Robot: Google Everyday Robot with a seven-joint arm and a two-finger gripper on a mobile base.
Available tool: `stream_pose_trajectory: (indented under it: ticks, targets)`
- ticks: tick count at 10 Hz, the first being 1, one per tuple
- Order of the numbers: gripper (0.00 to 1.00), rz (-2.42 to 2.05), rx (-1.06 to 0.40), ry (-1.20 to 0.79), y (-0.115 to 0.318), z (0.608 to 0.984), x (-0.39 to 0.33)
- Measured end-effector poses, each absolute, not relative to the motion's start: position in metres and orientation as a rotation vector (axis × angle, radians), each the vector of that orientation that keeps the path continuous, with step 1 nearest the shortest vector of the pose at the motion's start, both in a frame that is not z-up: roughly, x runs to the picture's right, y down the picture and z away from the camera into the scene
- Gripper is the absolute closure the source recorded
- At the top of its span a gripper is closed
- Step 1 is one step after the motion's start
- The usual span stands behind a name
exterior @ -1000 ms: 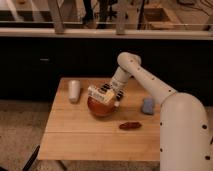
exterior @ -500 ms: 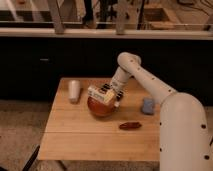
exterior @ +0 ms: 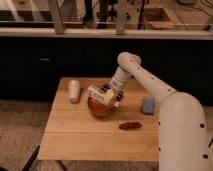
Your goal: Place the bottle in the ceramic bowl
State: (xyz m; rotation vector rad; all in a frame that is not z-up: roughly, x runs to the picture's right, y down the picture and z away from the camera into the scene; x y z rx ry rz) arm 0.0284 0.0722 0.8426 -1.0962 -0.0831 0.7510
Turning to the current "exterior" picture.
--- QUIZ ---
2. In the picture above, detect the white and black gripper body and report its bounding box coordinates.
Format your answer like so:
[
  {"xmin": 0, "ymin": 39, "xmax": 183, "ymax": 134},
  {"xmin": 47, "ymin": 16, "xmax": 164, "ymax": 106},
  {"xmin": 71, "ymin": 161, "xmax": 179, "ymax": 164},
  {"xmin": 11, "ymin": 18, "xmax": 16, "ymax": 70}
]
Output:
[{"xmin": 101, "ymin": 83, "xmax": 124, "ymax": 100}]

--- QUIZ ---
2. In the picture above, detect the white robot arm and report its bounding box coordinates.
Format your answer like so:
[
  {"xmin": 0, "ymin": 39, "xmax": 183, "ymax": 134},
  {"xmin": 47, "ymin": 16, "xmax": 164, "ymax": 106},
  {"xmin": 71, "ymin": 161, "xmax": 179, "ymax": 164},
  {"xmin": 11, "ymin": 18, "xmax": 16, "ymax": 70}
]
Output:
[{"xmin": 110, "ymin": 52, "xmax": 211, "ymax": 171}]

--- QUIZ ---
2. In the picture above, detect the brown ceramic bowl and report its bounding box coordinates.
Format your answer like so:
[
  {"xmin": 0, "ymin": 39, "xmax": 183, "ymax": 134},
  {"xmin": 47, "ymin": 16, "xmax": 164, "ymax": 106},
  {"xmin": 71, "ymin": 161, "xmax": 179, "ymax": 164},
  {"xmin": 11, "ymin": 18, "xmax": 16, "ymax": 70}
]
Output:
[{"xmin": 87, "ymin": 97, "xmax": 116, "ymax": 117}]

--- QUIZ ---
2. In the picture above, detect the blue sponge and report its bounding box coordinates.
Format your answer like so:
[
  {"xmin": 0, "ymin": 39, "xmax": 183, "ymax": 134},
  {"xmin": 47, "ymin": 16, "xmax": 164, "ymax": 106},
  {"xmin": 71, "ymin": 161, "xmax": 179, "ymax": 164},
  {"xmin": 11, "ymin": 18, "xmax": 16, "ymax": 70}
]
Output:
[{"xmin": 141, "ymin": 97, "xmax": 155, "ymax": 115}]

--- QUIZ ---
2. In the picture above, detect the dark red sausage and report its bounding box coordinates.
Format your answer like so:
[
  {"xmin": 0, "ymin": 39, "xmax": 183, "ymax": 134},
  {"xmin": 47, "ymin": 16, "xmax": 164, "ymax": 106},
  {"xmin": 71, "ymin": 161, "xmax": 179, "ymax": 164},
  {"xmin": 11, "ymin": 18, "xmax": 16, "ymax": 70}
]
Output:
[{"xmin": 119, "ymin": 122, "xmax": 142, "ymax": 130}]

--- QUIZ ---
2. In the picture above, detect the white plastic cup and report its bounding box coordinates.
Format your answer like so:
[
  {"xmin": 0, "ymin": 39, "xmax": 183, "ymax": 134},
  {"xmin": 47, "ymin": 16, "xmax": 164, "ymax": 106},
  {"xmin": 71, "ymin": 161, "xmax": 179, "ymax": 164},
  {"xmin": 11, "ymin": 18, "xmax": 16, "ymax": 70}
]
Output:
[{"xmin": 68, "ymin": 80, "xmax": 81, "ymax": 103}]

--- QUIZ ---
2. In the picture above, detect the wooden table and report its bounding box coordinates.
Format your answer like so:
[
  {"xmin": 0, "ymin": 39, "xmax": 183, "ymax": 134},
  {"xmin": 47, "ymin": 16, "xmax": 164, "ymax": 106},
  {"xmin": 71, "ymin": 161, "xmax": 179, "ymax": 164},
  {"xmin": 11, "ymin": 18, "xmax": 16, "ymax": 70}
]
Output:
[{"xmin": 38, "ymin": 78, "xmax": 158, "ymax": 161}]

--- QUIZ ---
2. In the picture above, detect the wooden crate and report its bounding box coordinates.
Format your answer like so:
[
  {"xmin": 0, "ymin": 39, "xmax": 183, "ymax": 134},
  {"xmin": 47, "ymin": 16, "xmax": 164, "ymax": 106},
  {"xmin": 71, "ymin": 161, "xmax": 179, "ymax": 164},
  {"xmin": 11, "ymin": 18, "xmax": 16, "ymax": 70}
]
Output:
[{"xmin": 144, "ymin": 7, "xmax": 185, "ymax": 30}]

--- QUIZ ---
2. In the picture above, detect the black cabinet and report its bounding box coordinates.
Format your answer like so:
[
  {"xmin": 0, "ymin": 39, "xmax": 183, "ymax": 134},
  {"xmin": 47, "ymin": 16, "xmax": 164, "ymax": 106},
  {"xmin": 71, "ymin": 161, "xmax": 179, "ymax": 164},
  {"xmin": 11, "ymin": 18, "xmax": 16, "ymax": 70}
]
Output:
[{"xmin": 0, "ymin": 37, "xmax": 213, "ymax": 106}]

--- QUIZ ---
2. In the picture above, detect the grey window post right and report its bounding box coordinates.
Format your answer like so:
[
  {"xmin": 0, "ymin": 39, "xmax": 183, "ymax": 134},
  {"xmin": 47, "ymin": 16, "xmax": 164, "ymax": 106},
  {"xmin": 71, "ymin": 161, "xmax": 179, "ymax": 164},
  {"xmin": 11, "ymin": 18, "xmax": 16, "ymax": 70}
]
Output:
[{"xmin": 116, "ymin": 0, "xmax": 127, "ymax": 35}]

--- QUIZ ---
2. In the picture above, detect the grey window post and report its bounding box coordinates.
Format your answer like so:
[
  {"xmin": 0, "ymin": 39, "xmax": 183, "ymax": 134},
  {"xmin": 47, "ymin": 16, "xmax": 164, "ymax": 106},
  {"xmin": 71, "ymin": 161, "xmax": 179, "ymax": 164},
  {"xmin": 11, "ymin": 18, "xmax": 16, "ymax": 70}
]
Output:
[
  {"xmin": 47, "ymin": 0, "xmax": 64, "ymax": 34},
  {"xmin": 116, "ymin": 0, "xmax": 127, "ymax": 35}
]

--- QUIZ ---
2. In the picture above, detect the grey window post left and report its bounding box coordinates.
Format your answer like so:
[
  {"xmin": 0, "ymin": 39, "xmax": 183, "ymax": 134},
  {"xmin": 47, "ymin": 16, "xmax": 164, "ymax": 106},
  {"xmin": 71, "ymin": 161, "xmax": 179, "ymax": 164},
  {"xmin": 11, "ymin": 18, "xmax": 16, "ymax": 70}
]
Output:
[{"xmin": 47, "ymin": 0, "xmax": 64, "ymax": 34}]

